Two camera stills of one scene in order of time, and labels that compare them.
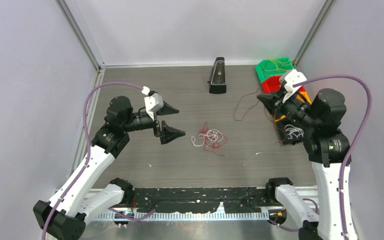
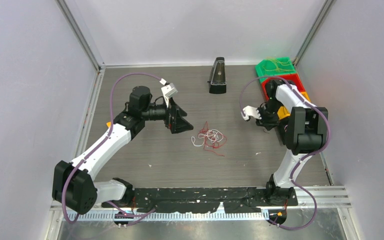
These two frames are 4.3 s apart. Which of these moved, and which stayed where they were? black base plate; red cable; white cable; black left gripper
Moved: black left gripper
Stayed: black base plate; white cable; red cable
